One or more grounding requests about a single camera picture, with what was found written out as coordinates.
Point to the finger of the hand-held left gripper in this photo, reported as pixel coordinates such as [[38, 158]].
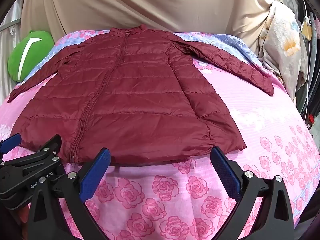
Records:
[[10, 143], [51, 146]]

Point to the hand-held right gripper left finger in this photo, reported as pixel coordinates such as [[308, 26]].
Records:
[[96, 172]]

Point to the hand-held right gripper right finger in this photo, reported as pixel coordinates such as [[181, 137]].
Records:
[[225, 172]]

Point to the maroon quilted jacket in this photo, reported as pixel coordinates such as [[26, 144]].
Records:
[[130, 92]]

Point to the pink floral blanket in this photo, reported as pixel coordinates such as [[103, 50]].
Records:
[[250, 135]]

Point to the green plush pillow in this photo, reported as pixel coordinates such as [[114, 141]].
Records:
[[32, 55]]

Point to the white curtain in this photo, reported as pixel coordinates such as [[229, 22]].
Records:
[[8, 40]]

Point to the cream floral cloth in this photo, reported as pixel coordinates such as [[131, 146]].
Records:
[[282, 47]]

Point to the yellow hanging tag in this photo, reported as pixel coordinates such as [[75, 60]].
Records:
[[307, 30]]

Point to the beige backdrop sheet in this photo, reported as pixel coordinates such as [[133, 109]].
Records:
[[150, 2]]

